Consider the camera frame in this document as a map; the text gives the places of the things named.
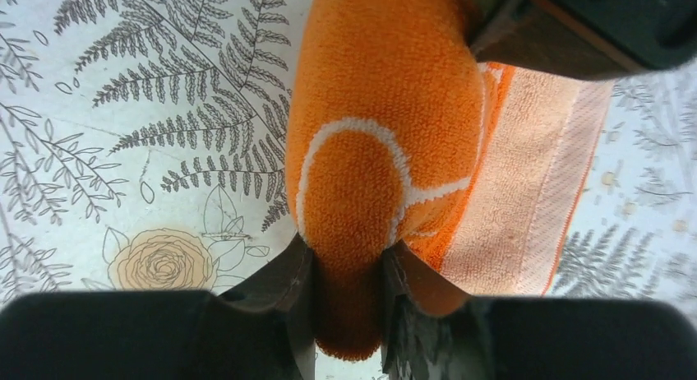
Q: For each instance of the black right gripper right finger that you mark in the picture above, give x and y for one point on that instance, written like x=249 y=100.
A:
x=435 y=330

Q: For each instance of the orange and cream towel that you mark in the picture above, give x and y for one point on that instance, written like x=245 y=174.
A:
x=397 y=134

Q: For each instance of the floral patterned table mat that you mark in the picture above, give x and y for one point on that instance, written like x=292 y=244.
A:
x=143 y=147

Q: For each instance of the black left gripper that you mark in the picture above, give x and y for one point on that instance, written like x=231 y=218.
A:
x=591 y=40

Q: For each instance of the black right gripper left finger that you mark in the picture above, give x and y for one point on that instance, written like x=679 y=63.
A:
x=259 y=329

